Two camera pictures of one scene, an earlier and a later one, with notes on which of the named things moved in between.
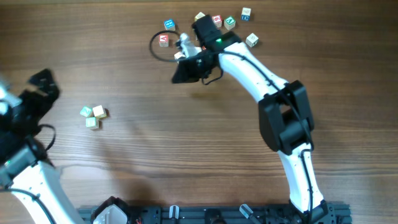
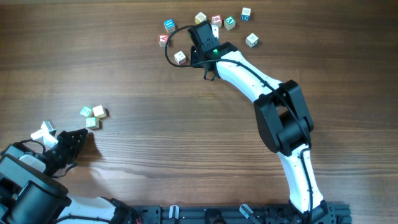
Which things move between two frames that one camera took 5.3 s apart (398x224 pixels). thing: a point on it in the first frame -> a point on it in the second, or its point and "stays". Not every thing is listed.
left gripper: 32,94 -> 59,150
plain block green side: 252,40 stays
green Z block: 86,111 stays
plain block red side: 178,55 stays
